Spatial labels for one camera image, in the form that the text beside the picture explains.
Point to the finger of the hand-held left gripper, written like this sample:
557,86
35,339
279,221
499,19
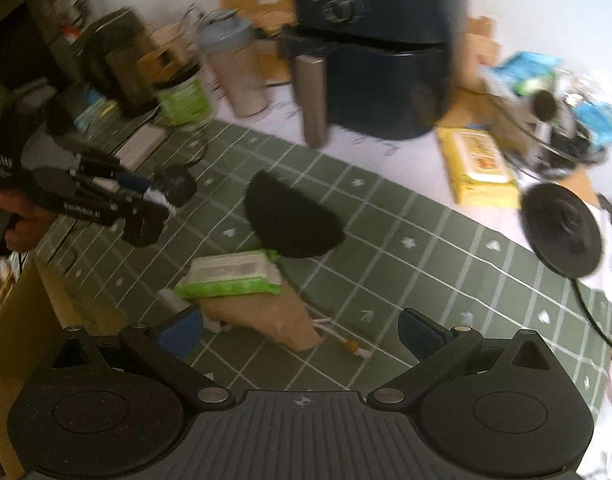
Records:
141,220
121,177

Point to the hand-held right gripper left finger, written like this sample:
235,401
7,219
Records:
178,335

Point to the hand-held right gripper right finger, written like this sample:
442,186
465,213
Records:
418,332

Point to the small white object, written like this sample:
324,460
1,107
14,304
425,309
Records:
161,199

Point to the green wet wipes pack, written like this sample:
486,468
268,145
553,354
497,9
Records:
231,275

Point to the black soft pouch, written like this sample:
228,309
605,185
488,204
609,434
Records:
291,220

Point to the cardboard box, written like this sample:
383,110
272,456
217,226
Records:
16,320

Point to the person's left hand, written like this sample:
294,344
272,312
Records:
28,227

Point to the white power bank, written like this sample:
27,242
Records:
141,145

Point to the green checked tablecloth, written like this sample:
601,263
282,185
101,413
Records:
411,270

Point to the green labelled jar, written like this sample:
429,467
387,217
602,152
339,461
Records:
183,100

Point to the black electric kettle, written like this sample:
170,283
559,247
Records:
121,60

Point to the grey shaker bottle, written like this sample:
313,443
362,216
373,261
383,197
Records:
238,70

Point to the black kettle base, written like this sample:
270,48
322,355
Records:
561,230

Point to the yellow wet wipes pack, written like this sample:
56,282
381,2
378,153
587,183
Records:
478,165

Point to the glass bowl with clutter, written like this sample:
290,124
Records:
551,110

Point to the black air fryer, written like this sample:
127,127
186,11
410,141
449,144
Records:
381,45

